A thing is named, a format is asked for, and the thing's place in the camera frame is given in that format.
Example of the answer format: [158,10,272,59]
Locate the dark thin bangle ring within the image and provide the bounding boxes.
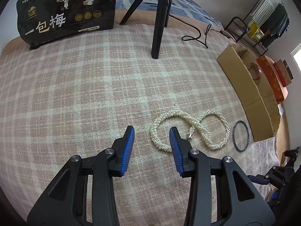
[233,120,250,153]

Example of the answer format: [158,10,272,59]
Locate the thick twisted pearl necklace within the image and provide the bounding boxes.
[149,109,231,153]

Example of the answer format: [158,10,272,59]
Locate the red leather strap watch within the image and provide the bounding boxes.
[247,63,262,81]

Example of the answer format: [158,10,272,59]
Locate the pink plaid blanket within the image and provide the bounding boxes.
[1,19,279,225]

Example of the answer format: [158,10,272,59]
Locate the open cardboard box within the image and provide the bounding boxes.
[217,44,281,142]

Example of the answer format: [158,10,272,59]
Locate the red brown gift box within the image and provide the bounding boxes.
[274,59,293,87]

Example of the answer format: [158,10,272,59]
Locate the orange cloth covered table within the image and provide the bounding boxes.
[256,56,288,104]

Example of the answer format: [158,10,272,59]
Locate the window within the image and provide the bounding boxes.
[291,43,301,70]

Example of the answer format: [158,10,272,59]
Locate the yellow crate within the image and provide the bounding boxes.
[247,22,264,42]

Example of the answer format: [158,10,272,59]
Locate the black clothes rack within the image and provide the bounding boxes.
[224,0,290,57]

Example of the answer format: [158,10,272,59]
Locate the dark hanging clothes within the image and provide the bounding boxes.
[260,4,290,48]

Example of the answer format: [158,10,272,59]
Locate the striped hanging towel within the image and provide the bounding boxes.
[253,0,281,25]

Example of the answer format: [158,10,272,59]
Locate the black printed gift bag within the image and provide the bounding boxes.
[16,0,116,48]

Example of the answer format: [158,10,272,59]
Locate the blue patterned bed sheet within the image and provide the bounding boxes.
[116,0,223,29]

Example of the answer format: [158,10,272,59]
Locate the black tripod stand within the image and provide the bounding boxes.
[119,0,176,60]

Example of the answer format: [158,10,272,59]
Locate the black ring light cable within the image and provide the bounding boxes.
[169,14,236,49]

